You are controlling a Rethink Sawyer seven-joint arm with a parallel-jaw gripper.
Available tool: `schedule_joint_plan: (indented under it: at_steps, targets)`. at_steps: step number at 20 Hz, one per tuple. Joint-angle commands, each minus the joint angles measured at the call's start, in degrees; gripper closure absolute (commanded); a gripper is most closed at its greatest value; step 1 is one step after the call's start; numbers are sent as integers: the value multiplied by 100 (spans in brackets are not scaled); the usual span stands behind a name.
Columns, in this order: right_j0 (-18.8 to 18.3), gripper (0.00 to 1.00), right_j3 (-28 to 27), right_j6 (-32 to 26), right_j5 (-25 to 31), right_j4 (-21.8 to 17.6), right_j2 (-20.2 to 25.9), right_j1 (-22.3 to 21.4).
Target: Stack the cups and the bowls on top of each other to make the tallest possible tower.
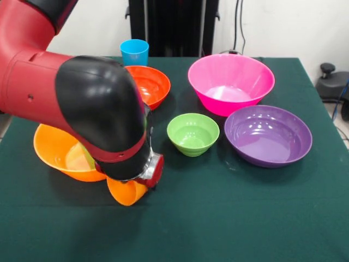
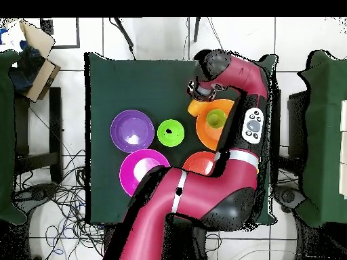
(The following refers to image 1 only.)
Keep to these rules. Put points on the dark green table cloth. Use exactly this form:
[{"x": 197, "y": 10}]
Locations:
[{"x": 218, "y": 204}]

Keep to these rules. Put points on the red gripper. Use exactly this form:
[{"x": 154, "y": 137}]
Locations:
[{"x": 159, "y": 169}]

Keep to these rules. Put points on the wide purple bowl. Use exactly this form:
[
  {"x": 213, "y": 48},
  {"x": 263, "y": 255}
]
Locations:
[{"x": 267, "y": 136}]

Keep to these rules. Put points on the large pink bowl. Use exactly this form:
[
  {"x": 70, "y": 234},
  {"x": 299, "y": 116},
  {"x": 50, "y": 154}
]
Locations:
[{"x": 229, "y": 90}]

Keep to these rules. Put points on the black floor device with knob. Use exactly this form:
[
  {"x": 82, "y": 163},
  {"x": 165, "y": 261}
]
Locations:
[{"x": 330, "y": 87}]

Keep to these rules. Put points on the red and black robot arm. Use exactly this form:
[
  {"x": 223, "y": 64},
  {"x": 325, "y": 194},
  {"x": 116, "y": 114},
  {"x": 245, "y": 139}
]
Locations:
[{"x": 27, "y": 82}]

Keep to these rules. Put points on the green cup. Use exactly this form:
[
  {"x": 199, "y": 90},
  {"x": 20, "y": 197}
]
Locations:
[{"x": 88, "y": 157}]

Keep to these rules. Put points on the orange cup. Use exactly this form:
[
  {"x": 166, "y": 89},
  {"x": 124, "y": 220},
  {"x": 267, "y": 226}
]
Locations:
[{"x": 125, "y": 193}]

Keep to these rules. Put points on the wide red bowl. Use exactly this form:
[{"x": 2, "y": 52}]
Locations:
[{"x": 152, "y": 84}]

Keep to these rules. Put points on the large orange bowl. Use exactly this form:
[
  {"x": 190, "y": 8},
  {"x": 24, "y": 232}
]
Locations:
[{"x": 51, "y": 147}]

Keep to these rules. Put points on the blue cup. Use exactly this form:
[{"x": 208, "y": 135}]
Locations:
[{"x": 135, "y": 53}]

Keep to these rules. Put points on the small green bowl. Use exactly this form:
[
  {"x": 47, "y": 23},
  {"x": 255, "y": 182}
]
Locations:
[{"x": 192, "y": 136}]

